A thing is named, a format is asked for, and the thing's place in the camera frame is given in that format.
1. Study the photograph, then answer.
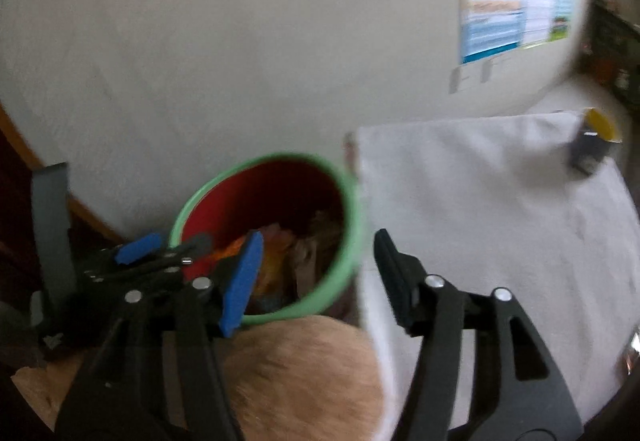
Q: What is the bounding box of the white cloth mat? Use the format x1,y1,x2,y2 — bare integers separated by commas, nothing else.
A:
352,112,639,440

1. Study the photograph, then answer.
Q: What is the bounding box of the dark mug yellow inside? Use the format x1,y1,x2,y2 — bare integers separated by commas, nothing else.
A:
568,108,623,176

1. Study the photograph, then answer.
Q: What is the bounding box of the orange snack wrapper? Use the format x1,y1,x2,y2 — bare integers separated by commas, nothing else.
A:
204,223,296,314

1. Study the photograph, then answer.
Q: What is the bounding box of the dark shelf unit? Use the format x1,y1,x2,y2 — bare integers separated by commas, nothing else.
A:
582,0,639,120

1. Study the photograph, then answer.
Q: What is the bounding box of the green red trash bin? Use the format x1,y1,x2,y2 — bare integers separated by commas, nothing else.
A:
168,153,362,326

